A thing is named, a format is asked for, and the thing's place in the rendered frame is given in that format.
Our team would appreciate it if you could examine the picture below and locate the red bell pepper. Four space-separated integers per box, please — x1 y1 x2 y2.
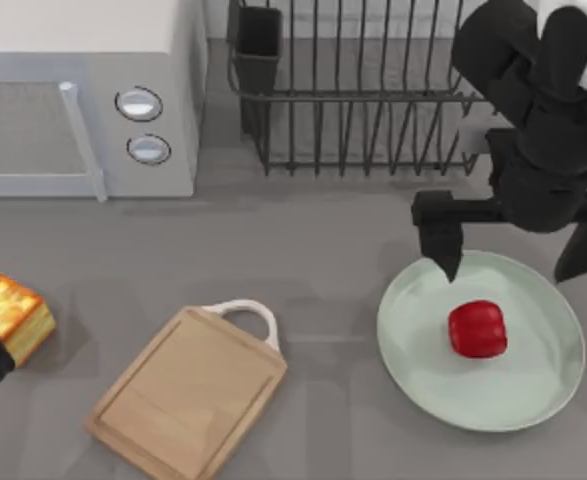
447 299 511 360

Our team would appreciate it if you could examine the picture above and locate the pale green plate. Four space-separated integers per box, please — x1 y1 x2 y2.
376 249 587 434

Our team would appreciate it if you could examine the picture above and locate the black cutlery holder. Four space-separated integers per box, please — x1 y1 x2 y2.
231 3 285 140

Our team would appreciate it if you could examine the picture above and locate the wooden cutting board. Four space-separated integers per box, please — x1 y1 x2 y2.
82 298 290 480

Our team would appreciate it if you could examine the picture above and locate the small round microwave knob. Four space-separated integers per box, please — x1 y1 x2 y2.
125 132 173 167

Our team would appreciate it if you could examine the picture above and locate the large round microwave knob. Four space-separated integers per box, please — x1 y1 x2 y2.
114 85 165 123

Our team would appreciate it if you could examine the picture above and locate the pale microwave oven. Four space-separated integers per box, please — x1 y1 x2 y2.
0 0 207 202

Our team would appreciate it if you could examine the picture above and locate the yellow bread piece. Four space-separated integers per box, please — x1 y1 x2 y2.
0 272 57 371

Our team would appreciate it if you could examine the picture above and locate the black wire dish rack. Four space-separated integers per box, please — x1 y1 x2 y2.
225 0 500 179

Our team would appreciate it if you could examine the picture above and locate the pale microwave door handle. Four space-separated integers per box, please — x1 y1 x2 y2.
57 81 110 203

